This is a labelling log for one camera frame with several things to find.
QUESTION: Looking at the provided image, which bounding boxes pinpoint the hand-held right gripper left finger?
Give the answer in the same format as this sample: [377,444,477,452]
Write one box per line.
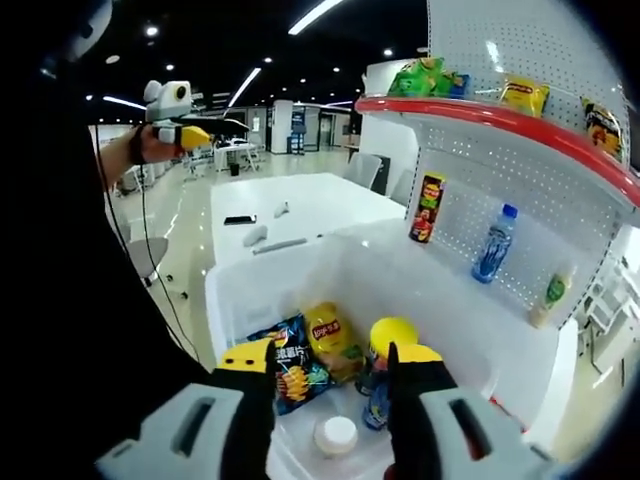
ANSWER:
[94,339,279,480]

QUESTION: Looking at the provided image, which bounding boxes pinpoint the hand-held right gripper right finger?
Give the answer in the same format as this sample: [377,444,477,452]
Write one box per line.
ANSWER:
[387,342,557,480]

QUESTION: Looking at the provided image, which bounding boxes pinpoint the blue-cap water bottle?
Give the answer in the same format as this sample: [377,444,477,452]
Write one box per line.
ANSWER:
[360,379,394,432]
[470,202,520,285]

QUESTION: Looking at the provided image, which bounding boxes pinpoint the dark blue snack bag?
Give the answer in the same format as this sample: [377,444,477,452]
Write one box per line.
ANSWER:
[246,313,335,417]

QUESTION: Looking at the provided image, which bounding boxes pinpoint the beige bottle green label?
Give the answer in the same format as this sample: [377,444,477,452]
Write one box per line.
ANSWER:
[313,415,360,459]
[528,271,576,330]

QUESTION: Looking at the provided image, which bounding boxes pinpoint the white shopping basket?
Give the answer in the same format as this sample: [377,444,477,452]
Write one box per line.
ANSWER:
[203,219,529,480]

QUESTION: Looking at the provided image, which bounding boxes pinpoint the white snack and drink counter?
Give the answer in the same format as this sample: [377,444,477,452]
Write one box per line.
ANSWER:
[353,0,640,446]

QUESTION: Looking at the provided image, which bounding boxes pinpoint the black and yellow snack bag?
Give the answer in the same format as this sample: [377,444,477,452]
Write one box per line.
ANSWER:
[579,96,627,162]

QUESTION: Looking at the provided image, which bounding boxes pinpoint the person's left hand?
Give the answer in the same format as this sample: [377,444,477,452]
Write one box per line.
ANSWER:
[133,124,177,164]

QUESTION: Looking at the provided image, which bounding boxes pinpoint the white office tables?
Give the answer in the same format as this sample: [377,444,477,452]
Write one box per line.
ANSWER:
[213,141,267,175]

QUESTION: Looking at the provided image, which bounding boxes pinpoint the white worn device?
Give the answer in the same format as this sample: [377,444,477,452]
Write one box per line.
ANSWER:
[62,0,115,64]

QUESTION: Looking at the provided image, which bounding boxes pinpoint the grey office chair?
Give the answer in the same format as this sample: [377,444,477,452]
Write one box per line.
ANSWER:
[124,236,190,303]

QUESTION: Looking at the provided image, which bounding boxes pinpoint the light grey chair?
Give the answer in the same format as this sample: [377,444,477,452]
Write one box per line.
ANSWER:
[341,151,385,192]

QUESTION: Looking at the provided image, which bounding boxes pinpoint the black chair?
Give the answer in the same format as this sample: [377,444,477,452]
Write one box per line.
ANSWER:
[370,155,392,197]

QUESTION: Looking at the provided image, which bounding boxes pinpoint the red chips can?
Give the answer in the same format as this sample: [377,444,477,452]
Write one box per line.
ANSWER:
[408,171,448,245]

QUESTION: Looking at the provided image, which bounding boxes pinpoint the person's black clothing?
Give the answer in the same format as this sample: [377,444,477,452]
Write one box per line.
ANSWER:
[0,29,217,480]

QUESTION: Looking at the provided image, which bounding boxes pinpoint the white furniture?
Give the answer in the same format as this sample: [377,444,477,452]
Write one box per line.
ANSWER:
[578,252,640,374]

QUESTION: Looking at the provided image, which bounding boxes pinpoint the black wrist strap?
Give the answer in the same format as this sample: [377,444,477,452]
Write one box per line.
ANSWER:
[130,124,147,165]

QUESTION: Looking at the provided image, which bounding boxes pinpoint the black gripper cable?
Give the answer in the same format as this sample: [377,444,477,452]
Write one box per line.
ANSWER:
[94,149,204,364]

